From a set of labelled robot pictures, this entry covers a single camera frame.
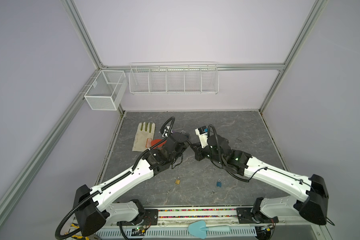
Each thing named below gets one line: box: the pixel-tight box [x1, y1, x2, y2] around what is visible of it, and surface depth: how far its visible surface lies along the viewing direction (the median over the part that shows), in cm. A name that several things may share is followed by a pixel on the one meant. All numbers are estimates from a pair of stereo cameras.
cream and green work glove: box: [132, 122, 156, 152], surface depth 109 cm
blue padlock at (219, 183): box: [216, 178, 222, 188], surface depth 86 cm
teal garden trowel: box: [188, 220, 231, 239], surface depth 72 cm
